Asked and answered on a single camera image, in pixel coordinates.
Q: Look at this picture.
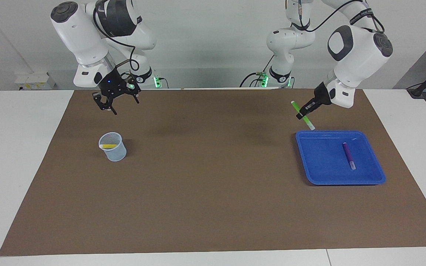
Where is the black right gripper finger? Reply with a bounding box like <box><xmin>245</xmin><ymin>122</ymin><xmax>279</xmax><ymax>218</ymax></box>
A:
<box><xmin>128</xmin><ymin>85</ymin><xmax>142</xmax><ymax>104</ymax></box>
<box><xmin>92</xmin><ymin>93</ymin><xmax>118</xmax><ymax>115</ymax></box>

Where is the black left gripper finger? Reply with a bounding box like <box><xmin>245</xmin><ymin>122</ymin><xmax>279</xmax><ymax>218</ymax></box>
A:
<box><xmin>296</xmin><ymin>99</ymin><xmax>319</xmax><ymax>120</ymax></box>

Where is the green pen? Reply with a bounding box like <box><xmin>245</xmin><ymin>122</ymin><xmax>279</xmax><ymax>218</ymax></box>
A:
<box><xmin>291</xmin><ymin>100</ymin><xmax>316</xmax><ymax>131</ymax></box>

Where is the purple pen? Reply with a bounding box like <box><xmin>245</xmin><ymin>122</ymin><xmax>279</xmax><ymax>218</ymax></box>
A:
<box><xmin>342</xmin><ymin>142</ymin><xmax>356</xmax><ymax>171</ymax></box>

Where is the blue plastic tray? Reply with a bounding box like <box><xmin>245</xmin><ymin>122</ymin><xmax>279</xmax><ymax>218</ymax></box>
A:
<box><xmin>295</xmin><ymin>130</ymin><xmax>386</xmax><ymax>185</ymax></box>

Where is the translucent plastic cup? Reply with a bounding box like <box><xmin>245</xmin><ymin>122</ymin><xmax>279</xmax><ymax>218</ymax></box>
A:
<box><xmin>98</xmin><ymin>132</ymin><xmax>127</xmax><ymax>162</ymax></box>

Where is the brown table mat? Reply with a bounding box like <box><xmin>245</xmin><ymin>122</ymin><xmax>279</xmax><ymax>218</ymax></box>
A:
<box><xmin>0</xmin><ymin>88</ymin><xmax>426</xmax><ymax>256</ymax></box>

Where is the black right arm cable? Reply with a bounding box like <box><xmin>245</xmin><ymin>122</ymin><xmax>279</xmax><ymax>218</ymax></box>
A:
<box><xmin>93</xmin><ymin>0</ymin><xmax>141</xmax><ymax>72</ymax></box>

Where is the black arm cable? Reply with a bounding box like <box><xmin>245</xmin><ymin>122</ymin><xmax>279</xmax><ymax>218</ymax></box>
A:
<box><xmin>93</xmin><ymin>0</ymin><xmax>141</xmax><ymax>72</ymax></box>
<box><xmin>296</xmin><ymin>0</ymin><xmax>386</xmax><ymax>34</ymax></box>

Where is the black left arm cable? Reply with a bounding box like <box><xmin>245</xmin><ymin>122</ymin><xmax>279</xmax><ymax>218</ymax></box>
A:
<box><xmin>296</xmin><ymin>0</ymin><xmax>386</xmax><ymax>34</ymax></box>

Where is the white wall socket box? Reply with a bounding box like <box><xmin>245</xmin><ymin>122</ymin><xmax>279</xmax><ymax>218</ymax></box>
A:
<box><xmin>14</xmin><ymin>72</ymin><xmax>56</xmax><ymax>90</ymax></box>

